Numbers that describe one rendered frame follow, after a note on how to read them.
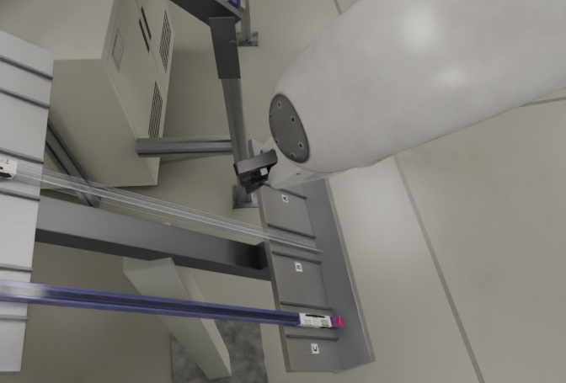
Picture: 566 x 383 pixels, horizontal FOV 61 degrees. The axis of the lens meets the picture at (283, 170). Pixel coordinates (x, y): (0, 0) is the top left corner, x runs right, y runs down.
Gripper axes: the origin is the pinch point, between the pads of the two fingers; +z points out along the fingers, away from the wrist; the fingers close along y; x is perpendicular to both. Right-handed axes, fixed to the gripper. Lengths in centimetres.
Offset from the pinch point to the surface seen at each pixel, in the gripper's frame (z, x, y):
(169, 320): 32.2, -14.1, -11.7
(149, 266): 11.5, -5.8, -15.8
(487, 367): 58, -56, 70
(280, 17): 114, 85, 78
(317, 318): 8.1, -18.6, 2.3
